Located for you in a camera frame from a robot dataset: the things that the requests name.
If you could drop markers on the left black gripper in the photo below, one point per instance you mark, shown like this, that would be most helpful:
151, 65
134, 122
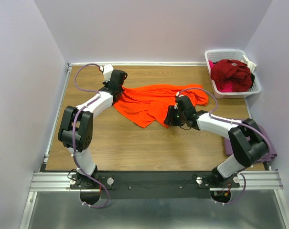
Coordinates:
105, 84

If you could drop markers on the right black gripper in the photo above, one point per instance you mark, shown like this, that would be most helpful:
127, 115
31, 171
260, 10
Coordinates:
169, 118

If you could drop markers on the orange t shirt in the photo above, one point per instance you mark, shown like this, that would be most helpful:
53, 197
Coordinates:
144, 105

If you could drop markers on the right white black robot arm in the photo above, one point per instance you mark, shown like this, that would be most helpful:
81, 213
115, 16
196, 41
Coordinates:
220, 126

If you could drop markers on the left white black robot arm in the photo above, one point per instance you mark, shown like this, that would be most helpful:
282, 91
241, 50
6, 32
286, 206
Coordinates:
76, 128

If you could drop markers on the pink garment in basket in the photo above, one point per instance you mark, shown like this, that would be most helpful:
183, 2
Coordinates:
226, 87

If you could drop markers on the dark red shirt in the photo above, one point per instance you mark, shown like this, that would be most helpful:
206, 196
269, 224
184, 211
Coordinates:
233, 71

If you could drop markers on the folded purple t shirt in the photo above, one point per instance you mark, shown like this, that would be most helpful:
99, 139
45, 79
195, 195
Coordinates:
248, 144

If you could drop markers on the white plastic laundry basket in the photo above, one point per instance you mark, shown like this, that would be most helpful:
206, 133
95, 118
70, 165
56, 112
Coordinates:
231, 54

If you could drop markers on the white garment in basket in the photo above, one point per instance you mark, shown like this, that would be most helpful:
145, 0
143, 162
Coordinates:
251, 65

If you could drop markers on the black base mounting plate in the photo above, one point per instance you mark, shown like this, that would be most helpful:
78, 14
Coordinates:
149, 184

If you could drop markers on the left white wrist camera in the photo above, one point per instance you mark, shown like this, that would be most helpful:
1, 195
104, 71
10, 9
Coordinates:
106, 71

